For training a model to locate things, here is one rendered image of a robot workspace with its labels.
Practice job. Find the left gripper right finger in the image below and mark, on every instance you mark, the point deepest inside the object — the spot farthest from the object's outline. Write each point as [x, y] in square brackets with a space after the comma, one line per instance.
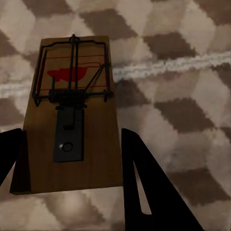
[169, 210]

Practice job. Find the mousetrap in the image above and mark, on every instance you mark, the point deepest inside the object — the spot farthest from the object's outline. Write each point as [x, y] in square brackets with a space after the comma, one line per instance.
[71, 139]

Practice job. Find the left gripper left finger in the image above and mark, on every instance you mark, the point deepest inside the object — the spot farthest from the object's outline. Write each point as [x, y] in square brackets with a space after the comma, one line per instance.
[10, 143]

